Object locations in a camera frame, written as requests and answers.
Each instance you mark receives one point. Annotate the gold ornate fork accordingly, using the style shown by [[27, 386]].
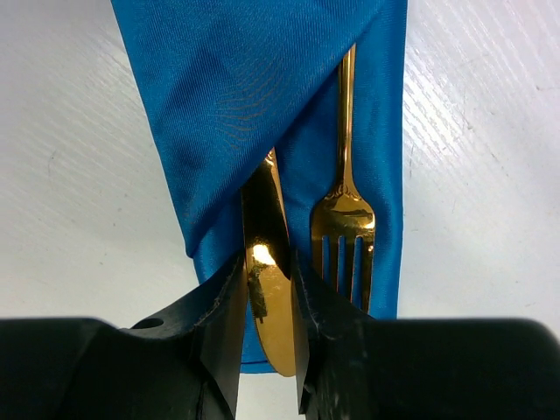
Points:
[[343, 224]]

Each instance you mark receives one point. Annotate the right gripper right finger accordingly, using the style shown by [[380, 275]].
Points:
[[352, 366]]

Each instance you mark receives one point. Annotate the gold knife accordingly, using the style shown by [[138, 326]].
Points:
[[268, 259]]

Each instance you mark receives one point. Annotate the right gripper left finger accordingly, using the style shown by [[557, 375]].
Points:
[[182, 362]]

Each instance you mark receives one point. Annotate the blue cloth napkin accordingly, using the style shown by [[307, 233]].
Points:
[[224, 82]]

